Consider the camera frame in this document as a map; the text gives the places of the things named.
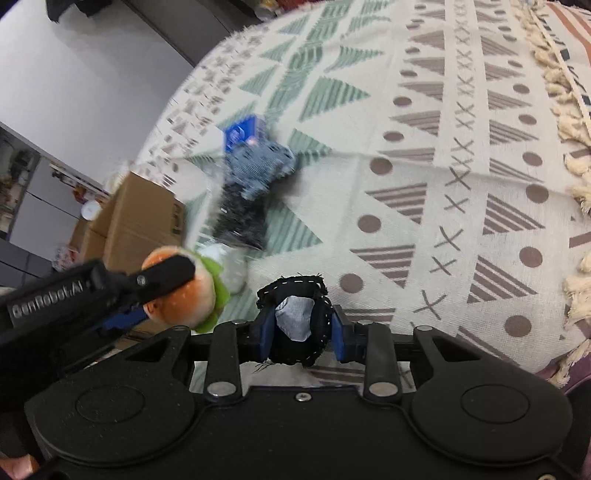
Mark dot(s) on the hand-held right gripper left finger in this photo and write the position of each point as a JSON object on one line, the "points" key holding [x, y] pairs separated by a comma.
{"points": [[263, 339]]}

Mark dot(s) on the black item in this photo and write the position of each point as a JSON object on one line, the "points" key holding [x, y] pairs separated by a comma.
{"points": [[240, 217]]}

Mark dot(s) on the blue-grey socks with blue label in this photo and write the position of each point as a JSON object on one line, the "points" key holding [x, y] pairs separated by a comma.
{"points": [[258, 161]]}

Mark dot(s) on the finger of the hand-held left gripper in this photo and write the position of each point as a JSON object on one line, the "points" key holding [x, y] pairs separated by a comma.
{"points": [[127, 319], [168, 274]]}

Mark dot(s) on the cardboard box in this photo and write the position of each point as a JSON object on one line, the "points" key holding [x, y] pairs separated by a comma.
{"points": [[134, 217]]}

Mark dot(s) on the orange striped bed cloth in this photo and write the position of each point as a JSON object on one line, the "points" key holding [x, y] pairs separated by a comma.
{"points": [[575, 41]]}

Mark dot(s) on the geometric patterned tasselled blanket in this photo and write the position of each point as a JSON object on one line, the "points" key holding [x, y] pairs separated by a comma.
{"points": [[415, 184]]}

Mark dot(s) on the hamburger plush toy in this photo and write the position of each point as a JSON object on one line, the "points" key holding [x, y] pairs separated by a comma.
{"points": [[189, 300]]}

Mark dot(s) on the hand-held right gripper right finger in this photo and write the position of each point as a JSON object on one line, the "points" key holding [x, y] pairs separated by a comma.
{"points": [[339, 337]]}

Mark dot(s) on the black stitched fabric pouch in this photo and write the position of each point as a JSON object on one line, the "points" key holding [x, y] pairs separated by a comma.
{"points": [[295, 318]]}

